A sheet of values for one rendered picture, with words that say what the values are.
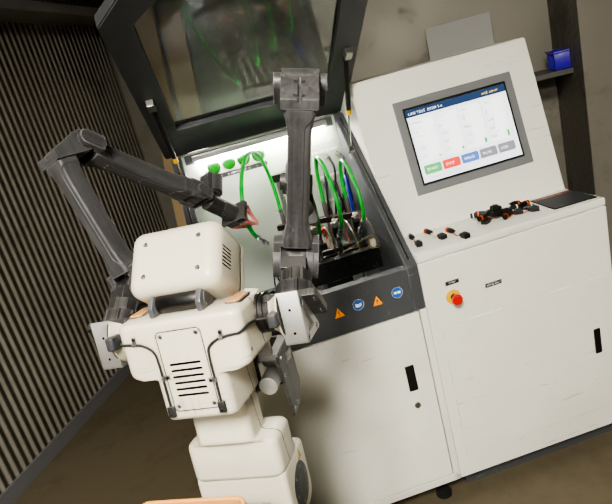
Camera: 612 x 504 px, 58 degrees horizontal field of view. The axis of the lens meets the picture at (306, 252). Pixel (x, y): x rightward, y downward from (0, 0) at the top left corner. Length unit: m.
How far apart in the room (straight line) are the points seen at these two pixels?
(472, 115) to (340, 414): 1.19
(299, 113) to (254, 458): 0.75
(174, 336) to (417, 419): 1.18
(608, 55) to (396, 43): 1.41
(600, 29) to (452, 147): 1.67
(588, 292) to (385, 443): 0.91
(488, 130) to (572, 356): 0.89
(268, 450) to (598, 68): 2.93
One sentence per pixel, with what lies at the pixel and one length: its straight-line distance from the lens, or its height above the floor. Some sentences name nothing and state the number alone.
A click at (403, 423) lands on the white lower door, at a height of 0.38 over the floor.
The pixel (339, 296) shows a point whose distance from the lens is 1.81.
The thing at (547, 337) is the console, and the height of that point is 0.53.
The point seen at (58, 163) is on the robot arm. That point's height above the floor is 1.57.
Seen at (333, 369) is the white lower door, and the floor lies 0.68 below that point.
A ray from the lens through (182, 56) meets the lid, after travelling 1.73.
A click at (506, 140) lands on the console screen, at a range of 2.23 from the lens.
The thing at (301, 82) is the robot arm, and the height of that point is 1.61.
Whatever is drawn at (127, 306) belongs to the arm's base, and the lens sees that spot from 1.34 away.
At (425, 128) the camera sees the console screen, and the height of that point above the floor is 1.33.
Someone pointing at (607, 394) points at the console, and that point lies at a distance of 2.46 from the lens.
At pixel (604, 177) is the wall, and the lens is 3.74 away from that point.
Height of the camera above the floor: 1.61
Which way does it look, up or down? 17 degrees down
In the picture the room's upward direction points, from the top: 15 degrees counter-clockwise
